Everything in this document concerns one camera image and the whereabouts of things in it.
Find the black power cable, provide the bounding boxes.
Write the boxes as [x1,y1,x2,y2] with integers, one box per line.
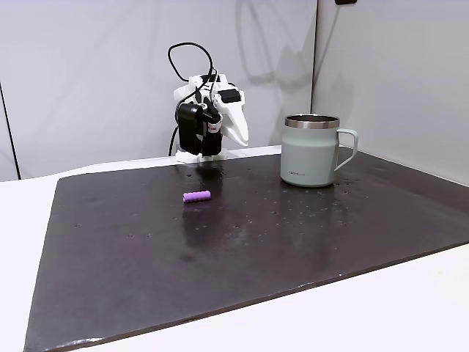
[168,123,181,157]

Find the pale green steel-rimmed mug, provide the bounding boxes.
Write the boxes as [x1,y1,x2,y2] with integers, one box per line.
[279,114,360,189]

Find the purple pen grip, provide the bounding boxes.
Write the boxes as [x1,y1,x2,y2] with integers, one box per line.
[182,190,212,205]

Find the dark brown table mat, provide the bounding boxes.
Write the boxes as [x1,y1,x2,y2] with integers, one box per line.
[23,149,469,352]

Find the black camera cable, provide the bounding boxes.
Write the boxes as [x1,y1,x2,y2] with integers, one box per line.
[167,43,221,108]

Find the black oval camera box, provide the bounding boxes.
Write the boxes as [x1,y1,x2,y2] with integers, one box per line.
[177,103,207,155]

